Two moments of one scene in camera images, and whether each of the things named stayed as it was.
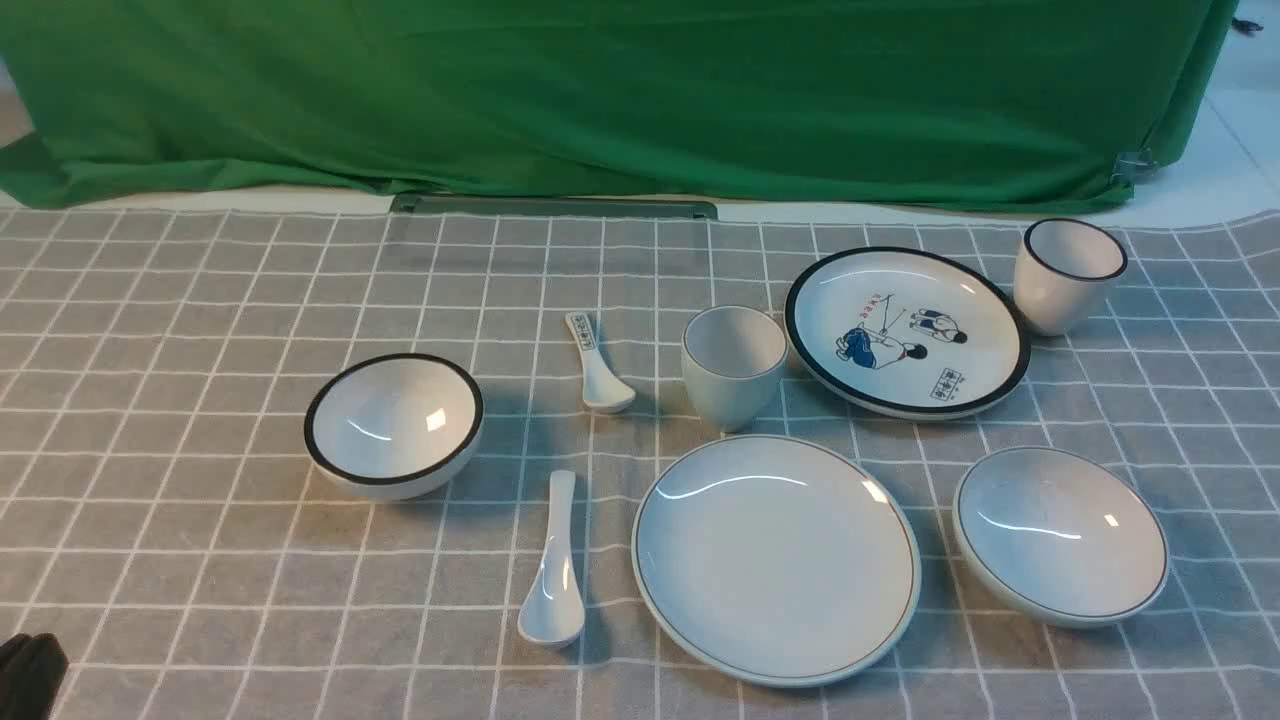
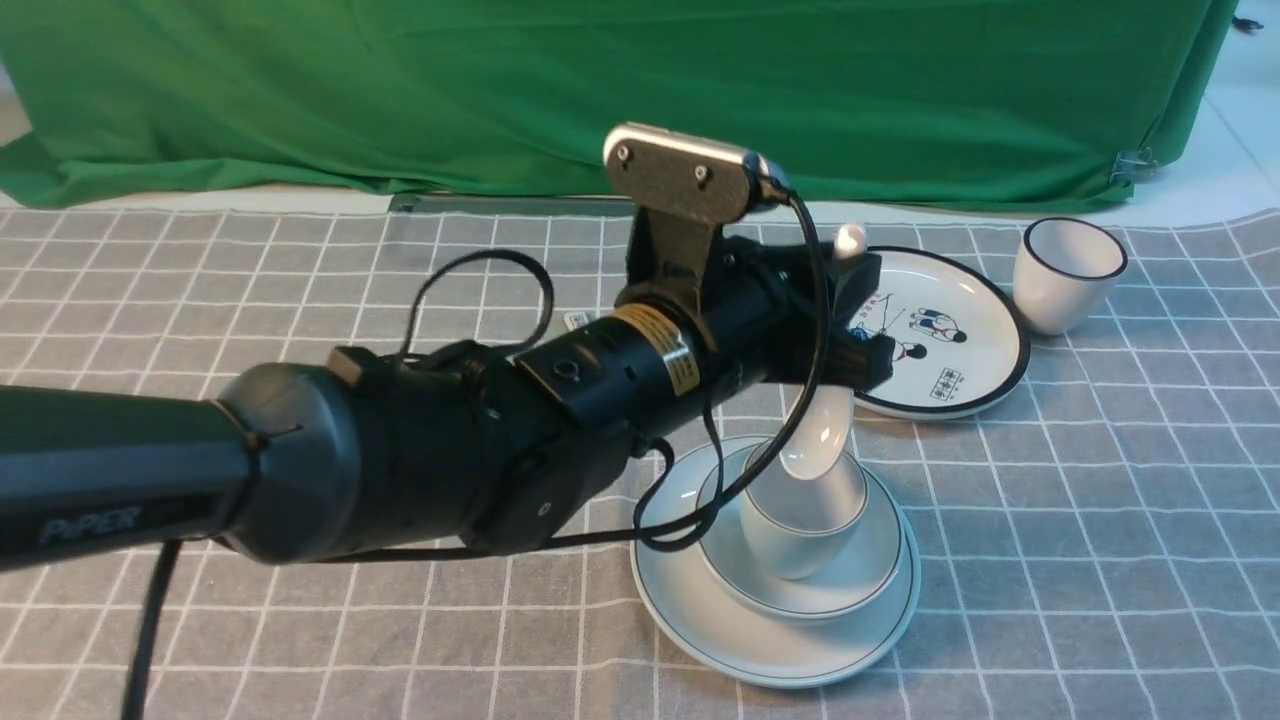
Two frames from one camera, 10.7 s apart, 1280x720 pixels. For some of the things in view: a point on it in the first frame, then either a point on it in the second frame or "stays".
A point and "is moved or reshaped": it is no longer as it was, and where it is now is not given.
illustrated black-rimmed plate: (908, 333) stays
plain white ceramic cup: (733, 356) is moved or reshaped
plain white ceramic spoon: (553, 612) → (827, 421)
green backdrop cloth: (125, 103) stays
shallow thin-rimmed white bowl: (1061, 537) → (854, 581)
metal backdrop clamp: (1133, 167) stays
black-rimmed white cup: (1062, 272) stays
